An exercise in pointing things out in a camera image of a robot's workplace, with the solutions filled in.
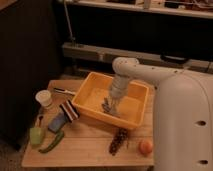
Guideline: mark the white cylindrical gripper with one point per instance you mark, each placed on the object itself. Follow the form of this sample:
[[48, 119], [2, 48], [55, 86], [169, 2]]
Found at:
[[118, 87]]

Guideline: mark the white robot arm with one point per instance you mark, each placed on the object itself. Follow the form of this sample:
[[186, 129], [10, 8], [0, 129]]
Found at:
[[182, 113]]

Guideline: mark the yellow plastic tray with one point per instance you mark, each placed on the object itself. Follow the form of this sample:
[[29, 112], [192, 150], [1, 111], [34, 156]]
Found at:
[[94, 89]]

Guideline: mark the dark grape bunch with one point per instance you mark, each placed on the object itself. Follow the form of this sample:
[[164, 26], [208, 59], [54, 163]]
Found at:
[[119, 138]]

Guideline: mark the orange fruit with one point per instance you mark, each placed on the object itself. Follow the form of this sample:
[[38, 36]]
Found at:
[[145, 147]]

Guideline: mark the blue grey sponge block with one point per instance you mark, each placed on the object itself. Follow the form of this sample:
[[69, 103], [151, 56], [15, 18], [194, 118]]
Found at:
[[57, 123]]

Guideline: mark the white plastic cup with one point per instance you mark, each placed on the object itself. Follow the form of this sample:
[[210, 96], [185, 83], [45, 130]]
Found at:
[[44, 97]]

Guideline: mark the wooden table board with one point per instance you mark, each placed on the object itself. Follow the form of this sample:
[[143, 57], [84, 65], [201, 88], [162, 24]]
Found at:
[[86, 144]]

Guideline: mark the green chili pepper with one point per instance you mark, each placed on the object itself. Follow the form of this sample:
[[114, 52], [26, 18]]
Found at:
[[49, 145]]

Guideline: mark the small dark spoon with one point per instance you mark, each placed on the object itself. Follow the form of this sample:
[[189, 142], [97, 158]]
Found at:
[[40, 120]]

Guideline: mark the light green cup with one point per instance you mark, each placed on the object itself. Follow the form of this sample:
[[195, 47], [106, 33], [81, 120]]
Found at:
[[37, 135]]

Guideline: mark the grey metal shelf rail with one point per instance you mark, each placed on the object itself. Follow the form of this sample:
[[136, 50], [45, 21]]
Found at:
[[107, 55]]

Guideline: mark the black handled knife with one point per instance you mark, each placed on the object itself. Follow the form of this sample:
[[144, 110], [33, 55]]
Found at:
[[64, 91]]

